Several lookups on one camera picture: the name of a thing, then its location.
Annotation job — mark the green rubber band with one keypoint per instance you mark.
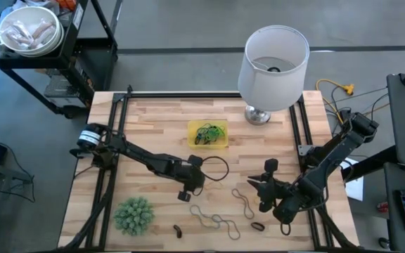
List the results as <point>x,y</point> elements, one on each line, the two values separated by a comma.
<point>212,131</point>

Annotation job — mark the wide black rubber band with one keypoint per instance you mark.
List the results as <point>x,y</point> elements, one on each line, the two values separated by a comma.
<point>252,226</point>
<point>199,138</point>

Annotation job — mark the green artificial plant ball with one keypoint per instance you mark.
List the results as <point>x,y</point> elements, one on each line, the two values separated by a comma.
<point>134,216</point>

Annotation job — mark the white paper sheet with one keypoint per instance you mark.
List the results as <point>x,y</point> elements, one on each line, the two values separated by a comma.
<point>355,189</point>

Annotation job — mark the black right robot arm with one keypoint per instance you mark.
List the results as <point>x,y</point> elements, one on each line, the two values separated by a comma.
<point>329,158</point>

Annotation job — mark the black aluminium table frame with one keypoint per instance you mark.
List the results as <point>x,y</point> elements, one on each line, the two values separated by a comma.
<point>146,95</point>

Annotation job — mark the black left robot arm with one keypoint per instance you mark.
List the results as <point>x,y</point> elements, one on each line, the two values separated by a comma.
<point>135,152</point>

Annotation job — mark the red can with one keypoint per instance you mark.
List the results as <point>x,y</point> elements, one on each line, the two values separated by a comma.
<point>382,207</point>

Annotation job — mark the black utility cart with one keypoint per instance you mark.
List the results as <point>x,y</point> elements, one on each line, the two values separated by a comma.
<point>97,63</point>

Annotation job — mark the black power adapter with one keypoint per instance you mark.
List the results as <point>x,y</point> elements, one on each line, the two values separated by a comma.
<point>345,114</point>

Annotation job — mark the clear packet of sausages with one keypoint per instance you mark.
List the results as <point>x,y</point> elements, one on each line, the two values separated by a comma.
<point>43,31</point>
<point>18,34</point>

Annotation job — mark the thin black rubber band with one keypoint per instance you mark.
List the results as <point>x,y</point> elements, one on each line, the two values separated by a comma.
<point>239,234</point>

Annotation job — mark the grey box on shelf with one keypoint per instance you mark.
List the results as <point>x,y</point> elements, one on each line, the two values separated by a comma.
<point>60,89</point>

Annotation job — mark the clear plastic bag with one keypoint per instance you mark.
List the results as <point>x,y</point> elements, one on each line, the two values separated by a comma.
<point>44,5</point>

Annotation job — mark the white bowl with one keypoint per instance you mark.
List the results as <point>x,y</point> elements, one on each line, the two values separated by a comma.
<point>30,14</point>

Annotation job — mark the yellow translucent plastic bin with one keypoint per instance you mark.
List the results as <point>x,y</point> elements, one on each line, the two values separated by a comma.
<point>190,140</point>

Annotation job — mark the silver lamp with white shade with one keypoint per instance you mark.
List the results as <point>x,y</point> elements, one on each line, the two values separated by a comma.
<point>273,88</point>

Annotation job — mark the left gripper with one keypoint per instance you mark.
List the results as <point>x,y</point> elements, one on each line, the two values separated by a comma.
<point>185,172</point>

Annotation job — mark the long blue rubber band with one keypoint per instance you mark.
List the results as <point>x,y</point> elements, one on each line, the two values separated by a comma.
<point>190,209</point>

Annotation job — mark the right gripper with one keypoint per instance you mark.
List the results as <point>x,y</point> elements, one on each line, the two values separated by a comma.
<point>278,191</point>

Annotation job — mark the black table beam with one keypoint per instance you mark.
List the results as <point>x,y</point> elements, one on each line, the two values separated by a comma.
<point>371,163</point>

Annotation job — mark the dark brown rubber band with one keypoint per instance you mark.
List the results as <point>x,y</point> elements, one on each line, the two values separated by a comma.
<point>177,232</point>

